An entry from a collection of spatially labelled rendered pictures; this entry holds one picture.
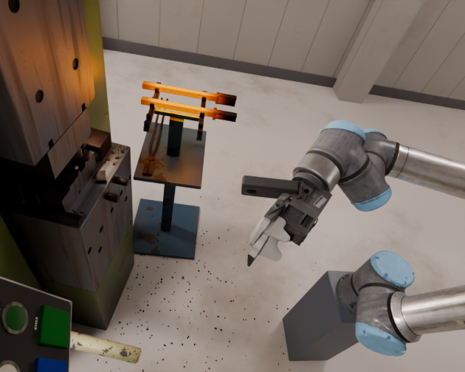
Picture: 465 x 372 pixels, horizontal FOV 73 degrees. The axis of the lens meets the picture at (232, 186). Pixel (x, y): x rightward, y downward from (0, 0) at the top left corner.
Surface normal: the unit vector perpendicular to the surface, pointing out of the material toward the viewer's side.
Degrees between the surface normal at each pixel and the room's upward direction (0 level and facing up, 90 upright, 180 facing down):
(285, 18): 90
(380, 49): 90
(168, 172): 0
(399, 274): 5
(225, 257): 0
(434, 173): 58
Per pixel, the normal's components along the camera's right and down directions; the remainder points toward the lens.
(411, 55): 0.06, 0.75
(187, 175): 0.21, -0.66
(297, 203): -0.01, -0.46
